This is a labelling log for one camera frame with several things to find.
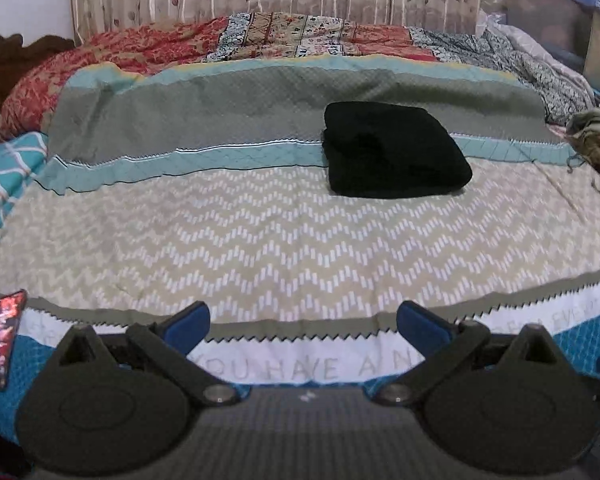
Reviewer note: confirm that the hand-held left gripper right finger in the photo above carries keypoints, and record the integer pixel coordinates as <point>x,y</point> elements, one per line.
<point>420,327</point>

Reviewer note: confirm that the olive crumpled cloth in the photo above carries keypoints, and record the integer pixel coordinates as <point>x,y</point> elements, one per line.
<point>597,135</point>

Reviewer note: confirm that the smartphone with red screen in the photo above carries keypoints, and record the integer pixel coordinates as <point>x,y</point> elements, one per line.
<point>2,340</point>

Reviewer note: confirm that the black pants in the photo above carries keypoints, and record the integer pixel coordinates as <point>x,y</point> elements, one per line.
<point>390,150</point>

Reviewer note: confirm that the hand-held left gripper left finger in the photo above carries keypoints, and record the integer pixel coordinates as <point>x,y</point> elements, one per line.
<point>187,327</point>

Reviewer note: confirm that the zigzag patterned bedsheet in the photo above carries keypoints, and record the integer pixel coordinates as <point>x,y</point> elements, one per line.
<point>280,250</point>

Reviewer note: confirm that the dark wooden headboard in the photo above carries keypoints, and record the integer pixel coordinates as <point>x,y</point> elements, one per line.
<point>5,70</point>

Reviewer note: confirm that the red floral patchwork quilt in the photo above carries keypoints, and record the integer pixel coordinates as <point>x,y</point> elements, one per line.
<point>145,45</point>

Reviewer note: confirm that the clear plastic storage box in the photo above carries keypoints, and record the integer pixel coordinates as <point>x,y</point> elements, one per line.
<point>540,15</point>

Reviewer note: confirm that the teal lattice print pillow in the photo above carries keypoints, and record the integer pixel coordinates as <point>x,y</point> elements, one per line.
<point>5,185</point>

